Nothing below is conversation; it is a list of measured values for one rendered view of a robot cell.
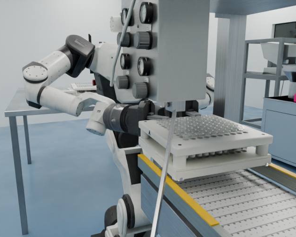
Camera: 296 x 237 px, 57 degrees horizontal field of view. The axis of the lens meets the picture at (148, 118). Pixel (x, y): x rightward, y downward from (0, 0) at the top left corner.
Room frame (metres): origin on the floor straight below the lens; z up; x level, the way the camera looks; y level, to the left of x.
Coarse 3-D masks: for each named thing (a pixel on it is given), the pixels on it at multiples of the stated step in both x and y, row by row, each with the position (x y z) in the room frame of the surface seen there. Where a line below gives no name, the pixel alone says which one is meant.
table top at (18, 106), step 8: (16, 96) 2.37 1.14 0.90; (24, 96) 2.37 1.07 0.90; (16, 104) 1.95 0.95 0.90; (24, 104) 1.95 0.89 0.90; (160, 104) 2.08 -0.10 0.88; (8, 112) 1.69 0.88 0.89; (16, 112) 1.71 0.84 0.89; (24, 112) 1.73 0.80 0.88; (32, 112) 1.75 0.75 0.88; (40, 112) 1.76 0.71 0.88; (48, 112) 1.78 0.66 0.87; (56, 112) 1.80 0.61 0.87
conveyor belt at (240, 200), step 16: (208, 176) 0.64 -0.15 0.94; (224, 176) 0.64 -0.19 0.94; (240, 176) 0.64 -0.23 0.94; (256, 176) 0.64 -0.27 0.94; (192, 192) 0.55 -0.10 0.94; (208, 192) 0.55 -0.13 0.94; (224, 192) 0.55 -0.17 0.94; (240, 192) 0.55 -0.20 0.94; (256, 192) 0.55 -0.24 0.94; (272, 192) 0.55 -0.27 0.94; (288, 192) 0.55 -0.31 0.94; (208, 208) 0.49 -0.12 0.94; (224, 208) 0.49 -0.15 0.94; (240, 208) 0.49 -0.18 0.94; (256, 208) 0.49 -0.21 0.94; (272, 208) 0.49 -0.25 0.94; (288, 208) 0.49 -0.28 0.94; (224, 224) 0.44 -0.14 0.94; (240, 224) 0.44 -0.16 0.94; (256, 224) 0.44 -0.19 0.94; (272, 224) 0.44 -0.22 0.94; (288, 224) 0.44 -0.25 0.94
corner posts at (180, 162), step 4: (140, 132) 0.73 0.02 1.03; (144, 132) 0.72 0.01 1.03; (144, 136) 0.72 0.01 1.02; (148, 136) 0.73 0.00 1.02; (268, 144) 0.60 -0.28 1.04; (256, 148) 0.61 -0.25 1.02; (260, 148) 0.60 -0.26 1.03; (264, 148) 0.59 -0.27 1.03; (256, 152) 0.61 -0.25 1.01; (260, 152) 0.60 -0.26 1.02; (264, 152) 0.59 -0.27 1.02; (184, 156) 0.52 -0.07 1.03; (176, 160) 0.52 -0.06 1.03; (180, 160) 0.52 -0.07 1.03; (184, 160) 0.52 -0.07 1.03; (176, 164) 0.52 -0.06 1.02; (180, 164) 0.52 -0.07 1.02; (184, 164) 0.53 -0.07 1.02
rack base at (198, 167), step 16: (144, 144) 0.70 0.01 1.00; (160, 144) 0.67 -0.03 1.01; (160, 160) 0.59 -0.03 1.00; (192, 160) 0.56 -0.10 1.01; (208, 160) 0.56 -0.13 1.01; (224, 160) 0.56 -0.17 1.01; (240, 160) 0.57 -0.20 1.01; (256, 160) 0.58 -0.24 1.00; (176, 176) 0.52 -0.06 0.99; (192, 176) 0.53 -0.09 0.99
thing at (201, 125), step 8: (168, 120) 0.71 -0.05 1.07; (184, 120) 0.70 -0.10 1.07; (192, 120) 0.71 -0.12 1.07; (200, 120) 0.70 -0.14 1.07; (208, 120) 0.70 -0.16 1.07; (216, 120) 0.70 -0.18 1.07; (184, 128) 0.63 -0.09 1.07; (192, 128) 0.65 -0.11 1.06; (200, 128) 0.62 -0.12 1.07; (208, 128) 0.64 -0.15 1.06; (216, 128) 0.63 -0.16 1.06; (224, 128) 0.62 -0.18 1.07; (232, 128) 0.63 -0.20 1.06
